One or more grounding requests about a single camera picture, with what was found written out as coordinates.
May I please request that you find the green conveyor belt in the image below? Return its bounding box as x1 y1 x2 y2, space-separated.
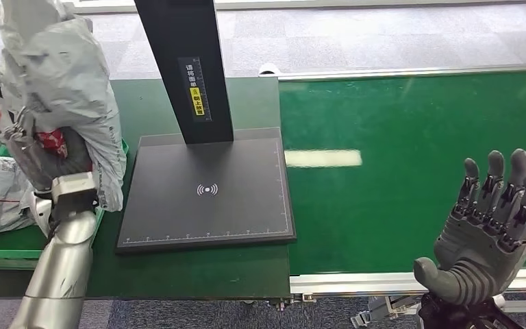
279 69 526 276

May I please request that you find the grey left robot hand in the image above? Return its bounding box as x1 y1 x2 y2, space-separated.
6 127 95 192

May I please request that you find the green plastic basket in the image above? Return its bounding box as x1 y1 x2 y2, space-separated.
0 139 130 272

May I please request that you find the grey metal bracket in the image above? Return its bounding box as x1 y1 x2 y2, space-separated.
350 295 421 329

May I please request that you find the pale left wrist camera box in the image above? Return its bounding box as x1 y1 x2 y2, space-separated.
50 171 99 209

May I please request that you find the aluminium conveyor side rail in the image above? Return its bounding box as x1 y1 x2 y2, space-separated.
289 267 526 297
277 62 526 82

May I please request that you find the white package with red print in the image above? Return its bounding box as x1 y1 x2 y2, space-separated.
0 0 128 213

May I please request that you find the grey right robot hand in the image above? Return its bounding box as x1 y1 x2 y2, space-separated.
413 148 526 306

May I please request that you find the black scale column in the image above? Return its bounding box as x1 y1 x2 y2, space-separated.
134 0 236 145

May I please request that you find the black weighing platform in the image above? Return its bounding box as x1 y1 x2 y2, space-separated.
116 127 297 254

